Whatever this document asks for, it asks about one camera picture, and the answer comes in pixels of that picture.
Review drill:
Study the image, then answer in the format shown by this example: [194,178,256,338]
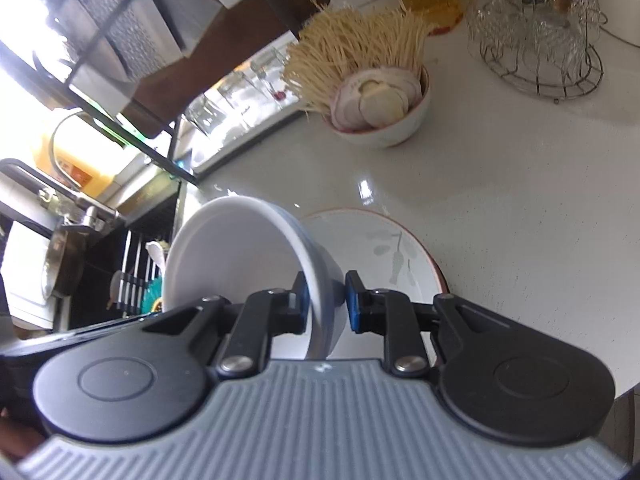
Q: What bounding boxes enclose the wire rack of glass cups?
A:
[467,0,608,98]

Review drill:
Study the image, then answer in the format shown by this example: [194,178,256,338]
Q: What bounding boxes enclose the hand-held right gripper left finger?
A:
[142,271,310,377]

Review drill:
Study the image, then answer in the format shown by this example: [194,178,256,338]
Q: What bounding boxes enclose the white long handled spoon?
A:
[145,241,168,281]

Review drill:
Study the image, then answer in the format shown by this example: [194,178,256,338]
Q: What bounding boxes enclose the dark metal dish rack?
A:
[0,0,331,177]

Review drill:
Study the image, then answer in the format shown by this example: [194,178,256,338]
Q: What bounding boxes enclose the red print drinking glass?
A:
[255,45,297,103]

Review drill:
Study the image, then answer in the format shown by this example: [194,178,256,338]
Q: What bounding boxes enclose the white plastic tray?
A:
[177,30,311,173]

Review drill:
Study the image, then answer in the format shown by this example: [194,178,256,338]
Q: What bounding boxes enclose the dried noodle bundle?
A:
[282,0,431,113]

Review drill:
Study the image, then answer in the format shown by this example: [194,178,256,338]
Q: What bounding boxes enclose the textured steel cutting board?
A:
[32,0,226,116]

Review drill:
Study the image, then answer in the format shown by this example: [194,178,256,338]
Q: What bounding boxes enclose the clear drinking glass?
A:
[217,70,261,117]
[185,92,226,136]

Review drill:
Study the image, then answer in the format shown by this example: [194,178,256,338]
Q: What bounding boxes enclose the white bowl with garlic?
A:
[322,62,432,148]

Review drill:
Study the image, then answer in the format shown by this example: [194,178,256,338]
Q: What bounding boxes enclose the yellow detergent jug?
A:
[32,115,131,196]

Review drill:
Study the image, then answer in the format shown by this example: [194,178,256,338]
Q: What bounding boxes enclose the dark frying pan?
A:
[42,225,86,301]

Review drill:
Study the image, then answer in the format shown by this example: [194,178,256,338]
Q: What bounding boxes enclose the steel pull-down faucet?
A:
[0,157,123,226]

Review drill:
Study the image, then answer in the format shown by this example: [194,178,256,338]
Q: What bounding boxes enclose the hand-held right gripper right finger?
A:
[345,270,501,378]

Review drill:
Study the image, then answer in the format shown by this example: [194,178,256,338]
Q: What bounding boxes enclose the purple garlic bulb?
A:
[332,69,423,133]

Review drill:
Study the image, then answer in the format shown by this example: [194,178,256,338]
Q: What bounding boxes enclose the floral ceramic plate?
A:
[300,208,451,361]

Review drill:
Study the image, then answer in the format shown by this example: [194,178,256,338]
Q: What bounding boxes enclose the black roll-up drying rack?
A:
[107,230,166,316]

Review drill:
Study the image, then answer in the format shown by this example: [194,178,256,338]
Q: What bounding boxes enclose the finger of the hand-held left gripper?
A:
[60,314,151,343]

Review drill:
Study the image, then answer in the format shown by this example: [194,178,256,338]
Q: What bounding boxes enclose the chrome gooseneck faucet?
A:
[50,110,126,153]

